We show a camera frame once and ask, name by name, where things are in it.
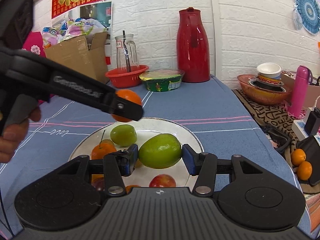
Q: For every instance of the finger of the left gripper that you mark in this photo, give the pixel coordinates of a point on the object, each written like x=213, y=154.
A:
x=108, y=100

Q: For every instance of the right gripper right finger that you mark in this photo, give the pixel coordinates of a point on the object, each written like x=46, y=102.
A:
x=204, y=166

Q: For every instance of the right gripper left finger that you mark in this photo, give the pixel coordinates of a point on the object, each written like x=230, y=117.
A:
x=117, y=165

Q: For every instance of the large orange tangerine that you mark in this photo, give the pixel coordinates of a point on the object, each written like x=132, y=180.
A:
x=132, y=106

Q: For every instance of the orange tangerine with stem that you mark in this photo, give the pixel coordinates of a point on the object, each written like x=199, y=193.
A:
x=101, y=150

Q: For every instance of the small orange kumquat back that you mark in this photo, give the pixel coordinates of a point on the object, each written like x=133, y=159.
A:
x=129, y=188

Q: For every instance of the small orange kumquat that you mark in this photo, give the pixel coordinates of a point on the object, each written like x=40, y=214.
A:
x=129, y=188
x=107, y=141

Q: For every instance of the green apple front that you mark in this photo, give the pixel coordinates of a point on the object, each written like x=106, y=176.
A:
x=123, y=135

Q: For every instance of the green apple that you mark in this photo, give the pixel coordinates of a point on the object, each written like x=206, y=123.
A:
x=161, y=151
x=123, y=135

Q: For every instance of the red apple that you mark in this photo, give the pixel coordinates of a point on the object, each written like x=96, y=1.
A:
x=162, y=180

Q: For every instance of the small orange kumquat front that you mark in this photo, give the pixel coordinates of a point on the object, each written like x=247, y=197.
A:
x=107, y=141

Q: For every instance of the person's left hand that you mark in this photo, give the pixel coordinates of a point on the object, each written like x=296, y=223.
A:
x=14, y=134

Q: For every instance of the red plastic basket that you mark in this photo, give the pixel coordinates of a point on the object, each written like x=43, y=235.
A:
x=121, y=78

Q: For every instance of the pink tote bag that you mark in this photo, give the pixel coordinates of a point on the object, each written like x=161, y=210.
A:
x=34, y=43

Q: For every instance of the white ceramic plate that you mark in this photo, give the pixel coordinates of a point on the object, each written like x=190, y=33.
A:
x=146, y=128

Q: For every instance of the blue patterned tablecloth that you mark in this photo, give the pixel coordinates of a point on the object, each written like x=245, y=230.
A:
x=256, y=195

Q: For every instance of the black straw in pitcher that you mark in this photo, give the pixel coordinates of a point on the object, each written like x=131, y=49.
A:
x=126, y=53

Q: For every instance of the glass pitcher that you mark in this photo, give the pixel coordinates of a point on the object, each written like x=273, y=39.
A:
x=131, y=46

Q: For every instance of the green foil bowl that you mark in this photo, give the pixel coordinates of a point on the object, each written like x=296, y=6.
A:
x=162, y=80

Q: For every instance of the cardboard box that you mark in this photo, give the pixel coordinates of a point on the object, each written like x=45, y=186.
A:
x=79, y=55

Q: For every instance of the floral cloth in box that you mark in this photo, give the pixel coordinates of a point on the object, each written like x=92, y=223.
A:
x=68, y=29

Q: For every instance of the orange on side table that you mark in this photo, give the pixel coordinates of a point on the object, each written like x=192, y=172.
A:
x=304, y=170
x=297, y=157

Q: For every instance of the red thermos jug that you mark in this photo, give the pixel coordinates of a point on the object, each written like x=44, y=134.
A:
x=192, y=47

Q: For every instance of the black power adapter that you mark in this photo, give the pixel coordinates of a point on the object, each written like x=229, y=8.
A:
x=313, y=122

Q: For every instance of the pink water bottle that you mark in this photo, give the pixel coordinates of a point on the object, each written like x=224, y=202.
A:
x=302, y=80

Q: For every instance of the blue paper fan decoration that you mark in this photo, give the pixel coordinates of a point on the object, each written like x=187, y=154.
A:
x=306, y=15

